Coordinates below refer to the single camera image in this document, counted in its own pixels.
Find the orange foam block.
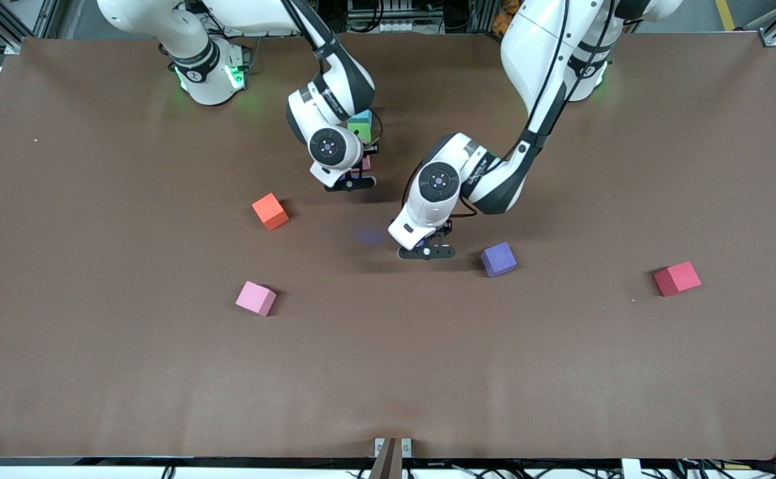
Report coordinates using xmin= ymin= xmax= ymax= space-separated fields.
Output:
xmin=251 ymin=192 xmax=290 ymax=232

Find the brown paper table cover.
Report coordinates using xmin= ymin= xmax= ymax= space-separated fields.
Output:
xmin=0 ymin=32 xmax=776 ymax=461

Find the white vented equipment box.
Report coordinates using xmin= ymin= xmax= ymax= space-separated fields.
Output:
xmin=346 ymin=0 xmax=416 ymax=34

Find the bag of orange items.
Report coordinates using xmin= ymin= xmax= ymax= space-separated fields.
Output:
xmin=491 ymin=0 xmax=516 ymax=38

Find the red foam block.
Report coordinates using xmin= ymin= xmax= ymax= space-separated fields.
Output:
xmin=653 ymin=261 xmax=703 ymax=297

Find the small metal bracket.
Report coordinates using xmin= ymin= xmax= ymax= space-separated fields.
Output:
xmin=374 ymin=437 xmax=413 ymax=459

